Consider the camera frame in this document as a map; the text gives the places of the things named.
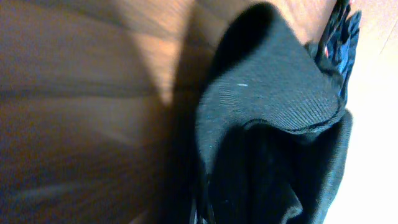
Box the navy blue shirt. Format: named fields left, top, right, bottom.
left=315, top=0, right=361, bottom=100

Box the red printed shirt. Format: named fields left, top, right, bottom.
left=324, top=46, right=329, bottom=58

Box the black polo shirt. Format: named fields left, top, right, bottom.
left=191, top=2, right=353, bottom=223

